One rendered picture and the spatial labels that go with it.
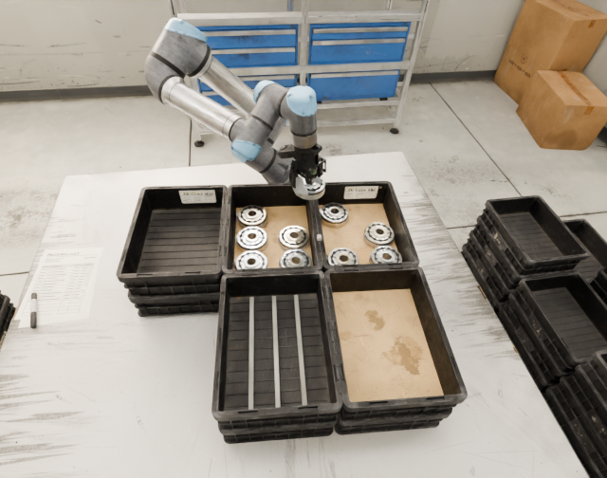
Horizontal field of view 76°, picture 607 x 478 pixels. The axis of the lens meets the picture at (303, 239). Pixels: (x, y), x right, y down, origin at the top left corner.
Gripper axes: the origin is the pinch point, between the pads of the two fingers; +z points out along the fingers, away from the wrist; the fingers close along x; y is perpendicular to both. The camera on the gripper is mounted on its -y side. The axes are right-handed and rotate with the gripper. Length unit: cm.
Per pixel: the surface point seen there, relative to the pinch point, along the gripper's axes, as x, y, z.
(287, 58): 125, -128, 47
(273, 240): -13.5, -2.7, 16.5
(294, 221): -1.7, -3.8, 17.9
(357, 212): 17.9, 10.2, 20.3
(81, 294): -70, -41, 22
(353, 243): 4.6, 18.4, 19.0
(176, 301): -51, -9, 15
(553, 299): 71, 86, 73
